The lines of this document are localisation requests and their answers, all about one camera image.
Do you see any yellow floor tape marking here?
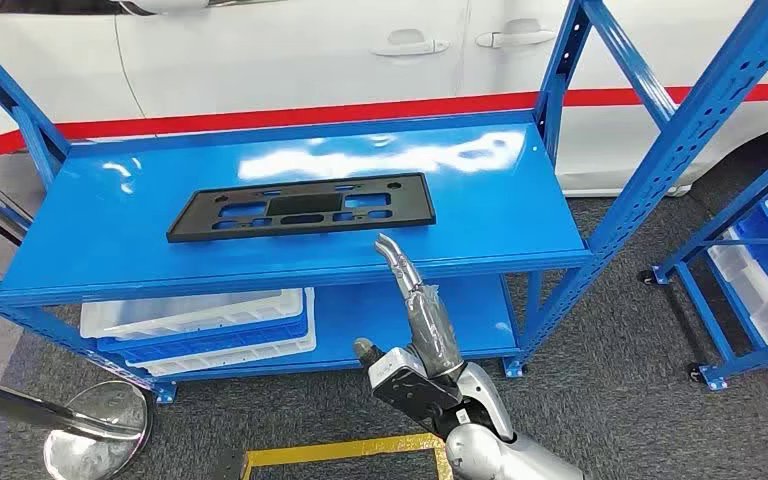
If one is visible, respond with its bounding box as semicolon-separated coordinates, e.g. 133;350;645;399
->
241;433;455;480

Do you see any blue steel shelf rack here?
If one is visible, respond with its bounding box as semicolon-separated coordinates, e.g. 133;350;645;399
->
0;0;768;405

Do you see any blue wheeled shelf rack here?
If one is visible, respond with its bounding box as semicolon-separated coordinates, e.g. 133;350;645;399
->
640;132;768;392

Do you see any black plastic plate bracket part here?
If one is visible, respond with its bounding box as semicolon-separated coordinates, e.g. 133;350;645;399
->
165;172;438;244

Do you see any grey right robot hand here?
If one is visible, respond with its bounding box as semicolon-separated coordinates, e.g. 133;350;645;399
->
354;233;466;380

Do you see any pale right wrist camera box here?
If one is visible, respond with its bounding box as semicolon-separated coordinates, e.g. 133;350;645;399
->
367;347;463;432

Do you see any white car with red stripe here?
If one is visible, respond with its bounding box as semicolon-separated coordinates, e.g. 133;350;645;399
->
0;0;768;198

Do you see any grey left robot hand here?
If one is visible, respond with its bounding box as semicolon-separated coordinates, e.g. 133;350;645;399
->
214;450;246;480

